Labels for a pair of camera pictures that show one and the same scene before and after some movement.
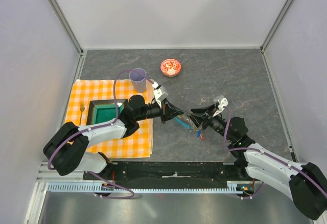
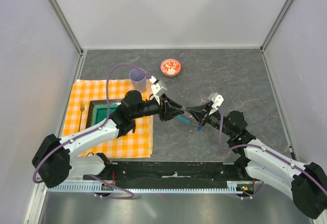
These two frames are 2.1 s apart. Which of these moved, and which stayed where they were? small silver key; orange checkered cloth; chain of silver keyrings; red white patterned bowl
Moved: chain of silver keyrings
Stayed: small silver key; orange checkered cloth; red white patterned bowl
